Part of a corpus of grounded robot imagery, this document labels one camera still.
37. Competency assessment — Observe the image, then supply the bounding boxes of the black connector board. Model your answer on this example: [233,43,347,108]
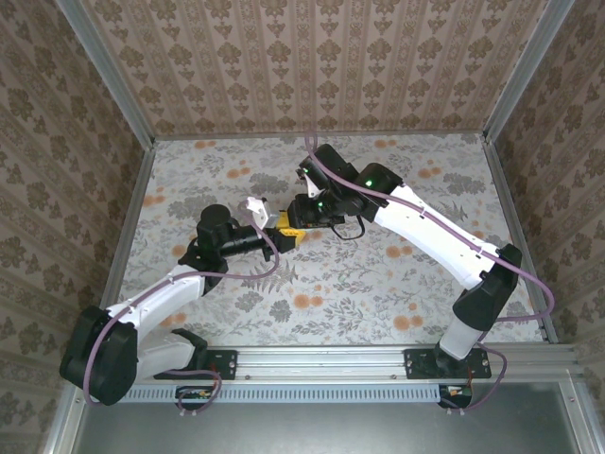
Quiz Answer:
[175,385,214,410]
[438,384,474,410]

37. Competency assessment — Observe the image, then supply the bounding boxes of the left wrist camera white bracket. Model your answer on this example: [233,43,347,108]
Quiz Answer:
[244,196,284,231]

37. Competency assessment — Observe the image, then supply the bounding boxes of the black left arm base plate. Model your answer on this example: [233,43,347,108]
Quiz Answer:
[153,348,238,382]

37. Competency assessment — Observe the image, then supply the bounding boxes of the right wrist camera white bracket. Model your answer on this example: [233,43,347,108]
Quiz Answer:
[296,165,323,199]

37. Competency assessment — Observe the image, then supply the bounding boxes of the floral patterned table cover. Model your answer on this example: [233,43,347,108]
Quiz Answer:
[106,133,545,346]

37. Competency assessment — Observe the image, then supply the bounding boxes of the thin black wire loop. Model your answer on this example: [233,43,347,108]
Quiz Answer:
[329,215,366,241]

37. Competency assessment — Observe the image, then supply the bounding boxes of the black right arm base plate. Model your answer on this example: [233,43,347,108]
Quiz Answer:
[404,348,493,380]

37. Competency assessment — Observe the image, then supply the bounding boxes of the aluminium back frame rail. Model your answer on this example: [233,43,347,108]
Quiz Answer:
[153,131,488,142]

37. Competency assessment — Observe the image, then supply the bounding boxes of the grey metal sheet panel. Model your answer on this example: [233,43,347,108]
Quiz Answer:
[44,380,605,454]

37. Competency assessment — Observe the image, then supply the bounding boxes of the black left connector board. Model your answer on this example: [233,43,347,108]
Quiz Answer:
[175,385,214,410]

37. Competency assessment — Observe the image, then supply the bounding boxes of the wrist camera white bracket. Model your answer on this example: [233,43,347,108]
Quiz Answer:
[296,165,323,199]
[244,196,284,231]

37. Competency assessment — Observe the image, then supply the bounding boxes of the grey slotted cable duct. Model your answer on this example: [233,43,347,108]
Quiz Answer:
[125,383,445,404]

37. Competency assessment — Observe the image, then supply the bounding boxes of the aluminium front mounting rail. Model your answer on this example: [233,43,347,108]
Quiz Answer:
[131,343,585,383]

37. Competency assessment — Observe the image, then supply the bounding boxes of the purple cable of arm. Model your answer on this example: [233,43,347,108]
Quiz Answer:
[303,130,557,418]
[83,201,281,418]

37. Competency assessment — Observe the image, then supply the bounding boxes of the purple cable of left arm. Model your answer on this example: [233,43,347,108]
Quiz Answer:
[83,201,281,418]

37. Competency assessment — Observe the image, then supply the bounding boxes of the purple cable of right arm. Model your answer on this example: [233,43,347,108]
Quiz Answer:
[303,130,557,418]

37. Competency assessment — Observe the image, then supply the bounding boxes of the aluminium left corner post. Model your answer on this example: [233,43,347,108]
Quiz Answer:
[55,0,157,148]

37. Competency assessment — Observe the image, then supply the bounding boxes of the aluminium right side rail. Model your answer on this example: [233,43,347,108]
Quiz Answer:
[481,136,560,342]

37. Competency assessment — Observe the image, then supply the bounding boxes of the aluminium corner post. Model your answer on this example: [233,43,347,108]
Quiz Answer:
[55,0,157,148]
[484,0,576,144]

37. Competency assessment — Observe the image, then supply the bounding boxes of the aluminium right corner post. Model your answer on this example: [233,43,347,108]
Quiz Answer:
[484,0,576,144]

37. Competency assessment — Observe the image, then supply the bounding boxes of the black right connector board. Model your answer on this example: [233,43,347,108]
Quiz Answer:
[438,384,474,410]

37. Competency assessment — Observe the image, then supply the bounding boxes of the aluminium left side rail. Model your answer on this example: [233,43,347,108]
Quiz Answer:
[99,141,157,311]

